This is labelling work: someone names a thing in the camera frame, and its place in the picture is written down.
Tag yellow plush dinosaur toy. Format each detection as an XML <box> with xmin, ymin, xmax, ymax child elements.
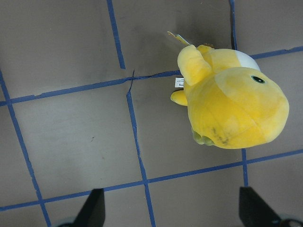
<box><xmin>170</xmin><ymin>35</ymin><xmax>289</xmax><ymax>149</ymax></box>

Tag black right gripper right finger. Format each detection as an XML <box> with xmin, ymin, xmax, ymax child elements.
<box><xmin>239</xmin><ymin>187</ymin><xmax>303</xmax><ymax>227</ymax></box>

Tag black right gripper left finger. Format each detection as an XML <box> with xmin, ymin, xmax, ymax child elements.
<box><xmin>57</xmin><ymin>189</ymin><xmax>105</xmax><ymax>227</ymax></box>

